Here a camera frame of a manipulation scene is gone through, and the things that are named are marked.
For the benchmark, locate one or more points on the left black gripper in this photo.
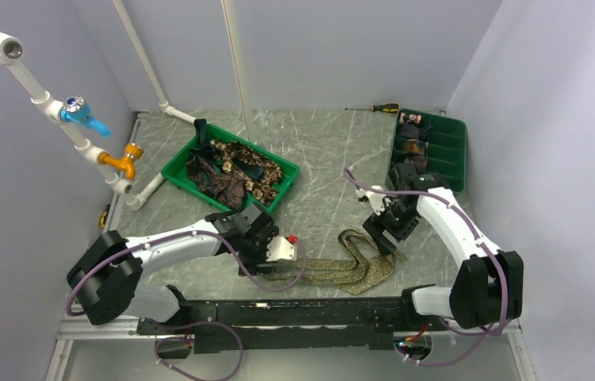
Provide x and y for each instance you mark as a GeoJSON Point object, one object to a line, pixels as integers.
{"type": "Point", "coordinates": [265, 234]}

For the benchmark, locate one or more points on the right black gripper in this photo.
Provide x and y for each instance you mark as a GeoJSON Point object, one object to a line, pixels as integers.
{"type": "Point", "coordinates": [402, 233]}

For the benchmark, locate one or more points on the olive gold patterned tie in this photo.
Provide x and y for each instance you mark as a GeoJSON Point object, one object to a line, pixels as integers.
{"type": "Point", "coordinates": [354, 275]}

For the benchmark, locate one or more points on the green tray of ties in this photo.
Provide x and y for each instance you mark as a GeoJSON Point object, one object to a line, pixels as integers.
{"type": "Point", "coordinates": [221, 190]}

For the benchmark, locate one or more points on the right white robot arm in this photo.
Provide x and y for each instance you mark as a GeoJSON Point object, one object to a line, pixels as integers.
{"type": "Point", "coordinates": [488, 288]}

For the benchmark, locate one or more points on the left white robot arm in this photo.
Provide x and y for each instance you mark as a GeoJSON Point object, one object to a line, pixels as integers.
{"type": "Point", "coordinates": [108, 281]}

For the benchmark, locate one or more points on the rolled ties in organizer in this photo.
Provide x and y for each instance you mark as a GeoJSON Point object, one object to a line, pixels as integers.
{"type": "Point", "coordinates": [413, 142]}

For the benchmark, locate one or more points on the brown floral tie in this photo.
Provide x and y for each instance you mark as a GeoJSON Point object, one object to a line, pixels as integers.
{"type": "Point", "coordinates": [262, 190]}

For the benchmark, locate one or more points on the green compartment organizer box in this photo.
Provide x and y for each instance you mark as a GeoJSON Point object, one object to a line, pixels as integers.
{"type": "Point", "coordinates": [447, 147]}

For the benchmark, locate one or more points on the dark teal tie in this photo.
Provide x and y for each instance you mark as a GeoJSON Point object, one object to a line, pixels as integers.
{"type": "Point", "coordinates": [205, 149]}

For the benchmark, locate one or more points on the yellow black tool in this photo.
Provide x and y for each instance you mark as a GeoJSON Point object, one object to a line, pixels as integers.
{"type": "Point", "coordinates": [104, 217]}

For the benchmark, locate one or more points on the orange brass tap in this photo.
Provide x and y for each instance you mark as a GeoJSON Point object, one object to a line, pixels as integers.
{"type": "Point", "coordinates": [124, 163]}

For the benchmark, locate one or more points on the blue valve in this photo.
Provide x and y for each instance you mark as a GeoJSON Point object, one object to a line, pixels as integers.
{"type": "Point", "coordinates": [76, 110]}

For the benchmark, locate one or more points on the white vertical pole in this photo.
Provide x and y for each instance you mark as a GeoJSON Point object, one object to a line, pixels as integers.
{"type": "Point", "coordinates": [232, 27]}

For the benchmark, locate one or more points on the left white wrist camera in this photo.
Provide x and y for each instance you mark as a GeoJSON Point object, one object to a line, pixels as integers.
{"type": "Point", "coordinates": [280, 249]}

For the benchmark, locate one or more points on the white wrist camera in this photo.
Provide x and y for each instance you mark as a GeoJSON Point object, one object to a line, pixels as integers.
{"type": "Point", "coordinates": [280, 249]}
{"type": "Point", "coordinates": [377, 200]}

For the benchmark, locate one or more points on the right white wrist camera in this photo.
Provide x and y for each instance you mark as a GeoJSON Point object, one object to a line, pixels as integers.
{"type": "Point", "coordinates": [377, 200]}

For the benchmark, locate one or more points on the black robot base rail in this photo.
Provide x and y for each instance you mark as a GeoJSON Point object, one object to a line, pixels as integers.
{"type": "Point", "coordinates": [219, 325]}

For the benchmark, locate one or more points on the orange handled screwdriver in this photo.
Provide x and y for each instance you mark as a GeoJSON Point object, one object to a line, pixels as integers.
{"type": "Point", "coordinates": [387, 108]}

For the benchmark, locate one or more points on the aluminium frame rail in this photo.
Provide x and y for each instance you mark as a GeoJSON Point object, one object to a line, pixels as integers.
{"type": "Point", "coordinates": [78, 328]}

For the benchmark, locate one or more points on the white pvc pipe frame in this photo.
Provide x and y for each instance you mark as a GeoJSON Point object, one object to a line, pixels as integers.
{"type": "Point", "coordinates": [11, 52]}

